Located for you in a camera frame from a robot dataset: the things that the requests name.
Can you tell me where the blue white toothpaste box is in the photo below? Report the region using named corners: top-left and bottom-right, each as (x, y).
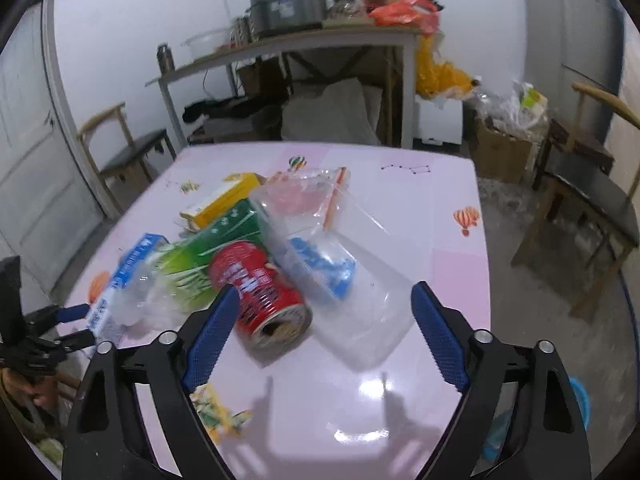
top-left (86, 233), bottom-right (168, 346)

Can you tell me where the red soda can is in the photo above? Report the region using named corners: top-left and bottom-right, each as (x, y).
top-left (208, 240), bottom-right (311, 350)

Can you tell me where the green drink bottle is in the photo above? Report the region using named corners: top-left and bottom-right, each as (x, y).
top-left (114, 198), bottom-right (271, 326)

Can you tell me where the clear plastic container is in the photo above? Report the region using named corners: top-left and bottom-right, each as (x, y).
top-left (250, 184), bottom-right (412, 370)

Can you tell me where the yellow white medicine box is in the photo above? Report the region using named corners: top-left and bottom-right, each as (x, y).
top-left (179, 172), bottom-right (265, 232)

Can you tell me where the blue mesh trash bin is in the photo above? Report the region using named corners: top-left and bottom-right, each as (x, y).
top-left (482, 370), bottom-right (590, 463)

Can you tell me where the left hand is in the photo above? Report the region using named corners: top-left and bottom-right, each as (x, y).
top-left (1, 368), bottom-right (58, 411)

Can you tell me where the white door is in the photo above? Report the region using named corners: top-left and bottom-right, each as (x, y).
top-left (1, 1), bottom-right (104, 292)

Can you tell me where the clear red plastic wrapper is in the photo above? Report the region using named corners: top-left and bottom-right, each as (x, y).
top-left (266, 166), bottom-right (350, 230)

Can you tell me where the brown cardboard box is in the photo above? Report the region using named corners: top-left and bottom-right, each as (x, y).
top-left (471, 118), bottom-right (532, 184)

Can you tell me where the white storage box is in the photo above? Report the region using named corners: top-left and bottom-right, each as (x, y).
top-left (414, 98), bottom-right (463, 146)

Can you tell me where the black clothing pile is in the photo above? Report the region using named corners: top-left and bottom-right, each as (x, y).
top-left (182, 94), bottom-right (281, 124)

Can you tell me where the wooden chair black seat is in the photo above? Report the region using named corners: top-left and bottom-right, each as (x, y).
top-left (511, 82), bottom-right (639, 321)

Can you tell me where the white sack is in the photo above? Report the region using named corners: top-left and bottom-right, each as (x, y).
top-left (281, 78), bottom-right (383, 146)

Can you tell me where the yellow plastic bag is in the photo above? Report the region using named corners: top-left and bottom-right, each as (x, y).
top-left (416, 36), bottom-right (474, 100)

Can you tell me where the metal thermos bottle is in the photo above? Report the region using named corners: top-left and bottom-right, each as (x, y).
top-left (156, 44), bottom-right (175, 75)

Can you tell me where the clear glass bowl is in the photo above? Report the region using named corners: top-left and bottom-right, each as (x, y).
top-left (183, 28), bottom-right (231, 60)

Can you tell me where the long wooden side table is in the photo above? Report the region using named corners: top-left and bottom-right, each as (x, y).
top-left (144, 24), bottom-right (426, 150)

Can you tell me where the grey rice cooker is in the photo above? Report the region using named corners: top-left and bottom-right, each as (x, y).
top-left (250, 0), bottom-right (328, 39)

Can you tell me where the orange red plastic bag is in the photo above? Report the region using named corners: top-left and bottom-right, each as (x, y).
top-left (369, 0), bottom-right (444, 35)

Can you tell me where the silver refrigerator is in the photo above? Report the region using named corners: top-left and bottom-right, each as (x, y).
top-left (524, 0), bottom-right (624, 125)

